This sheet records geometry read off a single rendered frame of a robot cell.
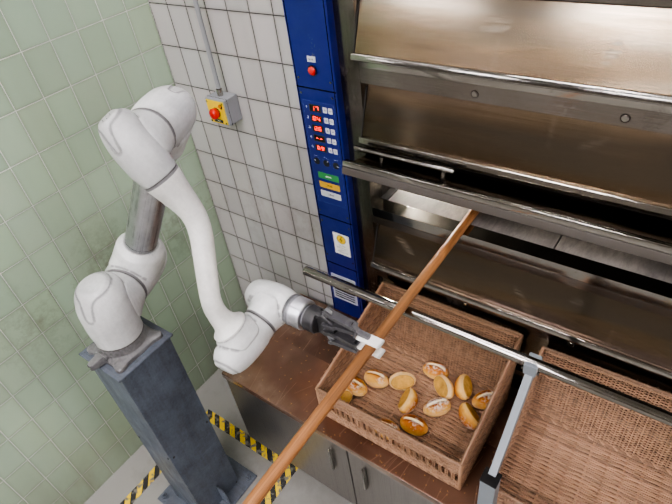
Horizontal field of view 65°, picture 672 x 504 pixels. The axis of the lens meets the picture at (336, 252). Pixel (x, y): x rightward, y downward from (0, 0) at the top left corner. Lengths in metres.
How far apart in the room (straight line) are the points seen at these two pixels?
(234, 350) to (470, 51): 0.96
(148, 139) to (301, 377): 1.17
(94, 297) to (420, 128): 1.06
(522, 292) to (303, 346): 0.92
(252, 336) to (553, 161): 0.90
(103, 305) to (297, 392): 0.81
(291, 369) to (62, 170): 1.11
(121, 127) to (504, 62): 0.90
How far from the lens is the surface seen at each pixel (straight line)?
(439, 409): 1.94
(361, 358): 1.34
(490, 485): 1.46
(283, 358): 2.20
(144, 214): 1.64
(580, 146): 1.45
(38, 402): 2.41
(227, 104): 2.01
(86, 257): 2.23
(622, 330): 1.76
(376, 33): 1.55
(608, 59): 1.34
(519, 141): 1.49
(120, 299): 1.71
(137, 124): 1.32
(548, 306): 1.78
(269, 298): 1.48
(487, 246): 1.71
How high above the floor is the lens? 2.26
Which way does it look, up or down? 40 degrees down
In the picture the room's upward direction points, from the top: 9 degrees counter-clockwise
